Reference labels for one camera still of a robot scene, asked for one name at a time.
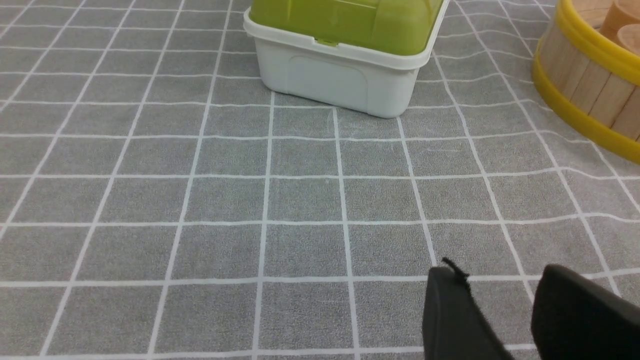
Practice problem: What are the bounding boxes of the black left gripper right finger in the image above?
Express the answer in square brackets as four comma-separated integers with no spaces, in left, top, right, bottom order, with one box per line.
[531,264,640,360]

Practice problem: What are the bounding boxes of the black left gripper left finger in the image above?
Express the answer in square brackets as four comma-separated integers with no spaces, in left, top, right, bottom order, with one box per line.
[422,257,514,360]

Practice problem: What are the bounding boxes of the wooden steamer with yellow rims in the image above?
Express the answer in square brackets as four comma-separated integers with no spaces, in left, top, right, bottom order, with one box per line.
[532,0,640,164]

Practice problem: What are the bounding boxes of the white box with green lid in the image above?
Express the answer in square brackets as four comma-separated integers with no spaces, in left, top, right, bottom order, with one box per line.
[243,0,450,119]

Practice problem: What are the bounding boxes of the wooden cylinder in steamer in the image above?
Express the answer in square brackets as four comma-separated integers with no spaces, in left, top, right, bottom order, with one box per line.
[615,23,640,56]
[599,0,640,43]

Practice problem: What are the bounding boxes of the grey checked tablecloth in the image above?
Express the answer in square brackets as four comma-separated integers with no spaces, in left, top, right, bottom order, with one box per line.
[0,0,640,360]

